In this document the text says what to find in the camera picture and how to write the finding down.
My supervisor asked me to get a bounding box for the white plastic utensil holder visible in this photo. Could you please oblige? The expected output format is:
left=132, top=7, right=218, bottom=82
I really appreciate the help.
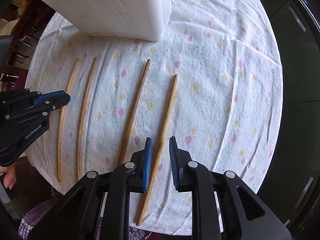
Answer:
left=42, top=0, right=171, bottom=42

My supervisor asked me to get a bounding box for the white floral tablecloth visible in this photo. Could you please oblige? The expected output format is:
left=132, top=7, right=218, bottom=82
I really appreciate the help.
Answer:
left=24, top=0, right=284, bottom=237

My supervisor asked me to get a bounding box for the person's left hand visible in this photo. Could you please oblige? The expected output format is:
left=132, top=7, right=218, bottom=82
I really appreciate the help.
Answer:
left=0, top=163, right=16, bottom=190

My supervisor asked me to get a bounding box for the wooden chopstick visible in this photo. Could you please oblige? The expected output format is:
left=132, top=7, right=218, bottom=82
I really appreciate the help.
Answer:
left=76, top=57, right=98, bottom=180
left=136, top=74, right=178, bottom=226
left=118, top=59, right=151, bottom=166
left=56, top=58, right=80, bottom=183

